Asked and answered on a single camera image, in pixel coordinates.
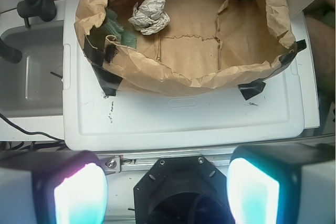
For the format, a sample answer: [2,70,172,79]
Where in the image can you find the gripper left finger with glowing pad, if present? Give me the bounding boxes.
[1,151,108,223]

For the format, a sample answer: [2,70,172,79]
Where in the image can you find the white plastic bin lid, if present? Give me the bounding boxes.
[62,0,305,151]

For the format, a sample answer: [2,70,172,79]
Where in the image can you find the brown paper bag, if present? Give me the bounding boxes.
[75,0,306,99]

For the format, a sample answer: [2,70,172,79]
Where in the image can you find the person's leg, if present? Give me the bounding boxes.
[304,0,336,78]

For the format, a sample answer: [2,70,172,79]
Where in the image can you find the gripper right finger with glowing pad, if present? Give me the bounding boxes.
[227,143,335,223]

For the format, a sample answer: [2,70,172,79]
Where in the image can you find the green cloth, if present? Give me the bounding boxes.
[88,8,137,50]

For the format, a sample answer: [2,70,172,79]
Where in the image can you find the aluminium rail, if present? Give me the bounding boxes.
[96,146,236,174]

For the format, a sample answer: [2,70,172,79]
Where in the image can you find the white paper ball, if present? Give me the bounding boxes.
[128,0,170,36]

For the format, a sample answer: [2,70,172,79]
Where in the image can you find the black cable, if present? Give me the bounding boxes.
[0,113,65,143]

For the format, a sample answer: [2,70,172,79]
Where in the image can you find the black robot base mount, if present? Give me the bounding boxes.
[133,159,235,223]

